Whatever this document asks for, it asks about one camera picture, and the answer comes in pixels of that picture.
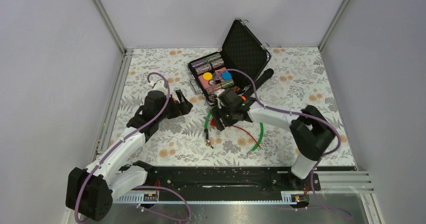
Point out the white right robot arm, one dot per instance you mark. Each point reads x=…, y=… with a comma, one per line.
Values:
x=311, y=132

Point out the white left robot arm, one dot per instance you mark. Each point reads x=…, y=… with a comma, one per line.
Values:
x=92, y=190

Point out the black poker chip case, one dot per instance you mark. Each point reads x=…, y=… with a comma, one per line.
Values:
x=241, y=50

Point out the blue round chip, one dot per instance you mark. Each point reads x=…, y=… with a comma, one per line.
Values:
x=226, y=76

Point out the yellow round chip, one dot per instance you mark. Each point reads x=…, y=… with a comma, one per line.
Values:
x=207, y=76

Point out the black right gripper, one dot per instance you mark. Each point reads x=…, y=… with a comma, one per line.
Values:
x=217, y=113

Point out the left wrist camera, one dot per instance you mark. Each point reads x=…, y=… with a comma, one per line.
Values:
x=160, y=86

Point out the green cable lock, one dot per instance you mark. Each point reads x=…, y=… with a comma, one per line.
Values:
x=209, y=120

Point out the red cable lock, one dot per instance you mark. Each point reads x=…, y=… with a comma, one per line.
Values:
x=246, y=134

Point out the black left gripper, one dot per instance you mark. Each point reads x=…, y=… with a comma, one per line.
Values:
x=183, y=107

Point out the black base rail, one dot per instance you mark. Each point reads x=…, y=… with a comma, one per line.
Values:
x=221, y=185

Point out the black marker orange cap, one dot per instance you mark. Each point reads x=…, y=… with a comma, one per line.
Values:
x=266, y=75

